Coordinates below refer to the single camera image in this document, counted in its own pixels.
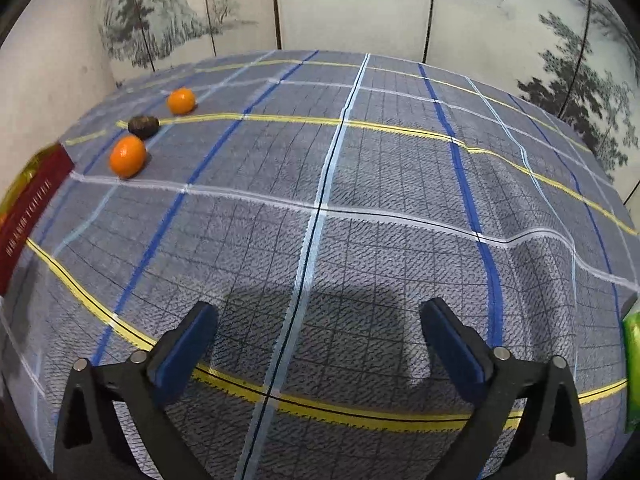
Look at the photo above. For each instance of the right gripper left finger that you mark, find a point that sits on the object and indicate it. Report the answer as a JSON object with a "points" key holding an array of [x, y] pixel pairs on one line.
{"points": [[89, 441]]}

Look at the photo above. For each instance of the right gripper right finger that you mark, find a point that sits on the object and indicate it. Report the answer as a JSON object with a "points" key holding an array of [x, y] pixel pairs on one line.
{"points": [[550, 441]]}

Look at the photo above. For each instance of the green snack packet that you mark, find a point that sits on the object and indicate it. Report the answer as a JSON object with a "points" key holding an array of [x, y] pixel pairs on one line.
{"points": [[631, 326]]}

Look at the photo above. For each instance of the yellow red tin tray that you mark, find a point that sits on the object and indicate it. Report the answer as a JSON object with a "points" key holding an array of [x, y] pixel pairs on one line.
{"points": [[24, 202]]}

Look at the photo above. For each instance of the dark passion fruit far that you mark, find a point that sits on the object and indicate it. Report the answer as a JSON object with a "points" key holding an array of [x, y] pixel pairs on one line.
{"points": [[143, 126]]}

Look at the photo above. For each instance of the blue plaid tablecloth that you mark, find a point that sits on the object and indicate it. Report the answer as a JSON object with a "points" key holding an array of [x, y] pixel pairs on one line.
{"points": [[316, 199]]}

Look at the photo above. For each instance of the small far orange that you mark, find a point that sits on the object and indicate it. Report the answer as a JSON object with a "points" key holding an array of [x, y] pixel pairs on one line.
{"points": [[181, 101]]}

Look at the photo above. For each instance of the painted folding screen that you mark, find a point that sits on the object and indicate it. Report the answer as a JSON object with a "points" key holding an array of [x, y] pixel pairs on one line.
{"points": [[574, 58]]}

